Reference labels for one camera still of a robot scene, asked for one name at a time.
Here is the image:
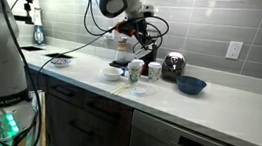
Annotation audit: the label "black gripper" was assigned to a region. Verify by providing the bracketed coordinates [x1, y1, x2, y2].
[115, 17, 154, 50]

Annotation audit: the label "blue patterned white plate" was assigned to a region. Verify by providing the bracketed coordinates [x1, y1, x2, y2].
[133, 48, 151, 59]

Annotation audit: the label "glass pour-over carafe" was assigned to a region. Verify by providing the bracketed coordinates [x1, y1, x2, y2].
[116, 37, 127, 61]

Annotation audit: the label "lidded paper cup left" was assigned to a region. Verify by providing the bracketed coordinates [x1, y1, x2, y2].
[131, 59, 144, 75]

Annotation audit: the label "lidded paper cup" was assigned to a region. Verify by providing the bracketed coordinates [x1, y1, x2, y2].
[148, 62, 162, 81]
[131, 59, 144, 75]

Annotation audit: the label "open patterned paper cup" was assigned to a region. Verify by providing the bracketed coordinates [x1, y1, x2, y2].
[128, 62, 142, 83]

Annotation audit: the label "lidded paper cup right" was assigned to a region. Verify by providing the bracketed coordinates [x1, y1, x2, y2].
[148, 62, 162, 81]

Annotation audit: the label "white plastic cup lid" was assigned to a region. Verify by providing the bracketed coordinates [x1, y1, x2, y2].
[132, 87, 146, 96]

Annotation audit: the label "black coffee scale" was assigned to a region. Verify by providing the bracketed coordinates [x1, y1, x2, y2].
[109, 60, 129, 68]

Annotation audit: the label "black coffee grinder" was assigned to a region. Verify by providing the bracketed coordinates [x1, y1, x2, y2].
[140, 44, 157, 76]

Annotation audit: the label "chrome lidded canister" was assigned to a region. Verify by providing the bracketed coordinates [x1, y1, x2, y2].
[161, 52, 186, 82]

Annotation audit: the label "white bowl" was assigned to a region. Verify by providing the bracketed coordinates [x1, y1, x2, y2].
[100, 67, 123, 81]

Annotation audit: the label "wooden chopsticks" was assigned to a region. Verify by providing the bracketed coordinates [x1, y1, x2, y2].
[110, 83, 131, 94]

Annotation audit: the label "dark blue bowl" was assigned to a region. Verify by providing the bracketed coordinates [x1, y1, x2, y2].
[176, 75, 207, 95]

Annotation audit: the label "blue white bottle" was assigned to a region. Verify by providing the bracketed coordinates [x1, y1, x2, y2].
[33, 8, 45, 46]

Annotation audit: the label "dark wood cabinet drawers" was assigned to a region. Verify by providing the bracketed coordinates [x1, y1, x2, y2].
[31, 70, 133, 146]

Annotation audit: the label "white wall outlet right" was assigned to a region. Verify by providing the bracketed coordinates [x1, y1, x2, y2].
[226, 41, 243, 60]

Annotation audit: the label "grey power cable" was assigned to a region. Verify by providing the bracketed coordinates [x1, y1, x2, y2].
[34, 21, 113, 98]

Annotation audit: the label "black camera on stand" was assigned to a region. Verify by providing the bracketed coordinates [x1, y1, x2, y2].
[10, 0, 34, 25]

